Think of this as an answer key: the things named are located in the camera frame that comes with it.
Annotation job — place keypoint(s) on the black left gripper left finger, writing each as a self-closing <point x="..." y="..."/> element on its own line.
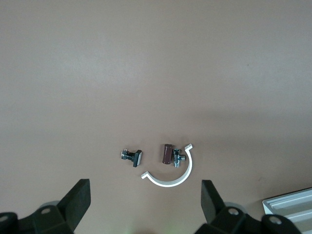
<point x="70" y="209"/>

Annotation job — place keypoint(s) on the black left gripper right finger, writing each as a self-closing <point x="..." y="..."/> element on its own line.
<point x="213" y="207"/>

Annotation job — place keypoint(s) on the black square push button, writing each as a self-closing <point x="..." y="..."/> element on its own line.
<point x="136" y="158"/>

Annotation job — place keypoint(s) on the white curved pipe clamp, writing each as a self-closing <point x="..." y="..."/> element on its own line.
<point x="170" y="183"/>

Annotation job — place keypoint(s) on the small metal valve fitting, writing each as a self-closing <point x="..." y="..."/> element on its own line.
<point x="177" y="158"/>

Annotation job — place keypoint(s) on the brown cylinder part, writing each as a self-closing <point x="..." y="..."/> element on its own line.
<point x="167" y="154"/>

